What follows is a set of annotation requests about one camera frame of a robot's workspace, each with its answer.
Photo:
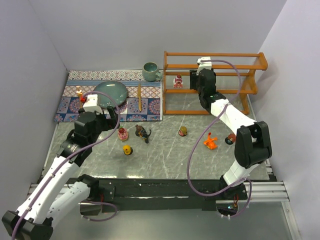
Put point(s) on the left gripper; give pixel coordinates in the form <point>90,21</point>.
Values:
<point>107,120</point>

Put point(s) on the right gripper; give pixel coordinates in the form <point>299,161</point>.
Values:
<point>193,80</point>

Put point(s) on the pink bear strawberry cake toy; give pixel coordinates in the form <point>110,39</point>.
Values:
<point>178,82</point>

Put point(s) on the pink bear donut toy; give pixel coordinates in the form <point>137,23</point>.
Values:
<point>123,134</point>

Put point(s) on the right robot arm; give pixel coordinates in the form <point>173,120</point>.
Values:
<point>252,139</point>

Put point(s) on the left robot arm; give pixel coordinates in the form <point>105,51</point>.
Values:
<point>41,212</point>

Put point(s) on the orange wooden two-tier shelf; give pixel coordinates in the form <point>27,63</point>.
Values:
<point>235,79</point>

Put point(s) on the teal ceramic plate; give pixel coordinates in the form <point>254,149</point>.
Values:
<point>115,89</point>

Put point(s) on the brown-haired figure with dark creature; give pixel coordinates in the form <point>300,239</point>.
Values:
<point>142,133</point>

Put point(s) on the patterned blue placemat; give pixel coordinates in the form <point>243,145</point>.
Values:
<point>151,95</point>

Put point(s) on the yellow duck toy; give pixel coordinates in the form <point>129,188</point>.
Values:
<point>127,150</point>

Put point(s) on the gold knife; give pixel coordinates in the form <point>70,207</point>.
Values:
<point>139,97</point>

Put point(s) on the teal ceramic mug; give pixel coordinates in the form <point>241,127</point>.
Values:
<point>151,72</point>

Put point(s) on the red-haired small figurine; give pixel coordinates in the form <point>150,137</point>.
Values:
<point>230,139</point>

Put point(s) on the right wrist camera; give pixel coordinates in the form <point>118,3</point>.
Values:
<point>204,62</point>

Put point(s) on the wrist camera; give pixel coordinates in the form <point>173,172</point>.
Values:
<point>204,62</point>
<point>91,103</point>

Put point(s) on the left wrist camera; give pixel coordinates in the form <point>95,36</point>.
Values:
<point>91,103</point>

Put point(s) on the black base frame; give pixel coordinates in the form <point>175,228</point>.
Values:
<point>142,194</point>

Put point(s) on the aluminium rail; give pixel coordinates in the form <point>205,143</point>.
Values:
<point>262,191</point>

